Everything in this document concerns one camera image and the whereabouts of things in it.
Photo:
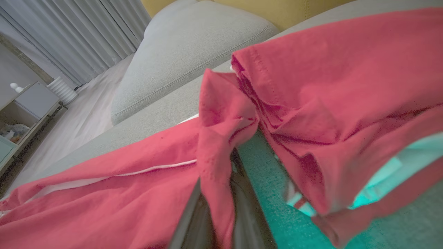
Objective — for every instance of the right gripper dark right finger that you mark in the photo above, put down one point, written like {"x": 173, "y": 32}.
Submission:
{"x": 249, "y": 214}

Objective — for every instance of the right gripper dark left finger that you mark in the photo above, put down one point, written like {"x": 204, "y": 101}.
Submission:
{"x": 193, "y": 224}

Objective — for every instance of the red and white jersey shirt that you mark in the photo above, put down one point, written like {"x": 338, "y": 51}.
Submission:
{"x": 346, "y": 86}

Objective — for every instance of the grey sofa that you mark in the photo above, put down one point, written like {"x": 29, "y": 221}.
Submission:
{"x": 155, "y": 114}

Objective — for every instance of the white ribbed floor vase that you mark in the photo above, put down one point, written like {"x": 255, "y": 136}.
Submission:
{"x": 62, "y": 90}

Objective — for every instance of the clutter in cabinet shelf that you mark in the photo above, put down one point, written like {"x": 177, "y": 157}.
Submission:
{"x": 15, "y": 133}

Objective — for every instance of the white TV cabinet green drawers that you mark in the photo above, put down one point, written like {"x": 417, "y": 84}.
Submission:
{"x": 27, "y": 110}

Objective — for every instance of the grey pleated curtain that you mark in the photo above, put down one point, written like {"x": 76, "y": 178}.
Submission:
{"x": 76, "y": 34}

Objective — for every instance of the small white figurine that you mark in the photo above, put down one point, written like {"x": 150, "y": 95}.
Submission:
{"x": 15, "y": 87}

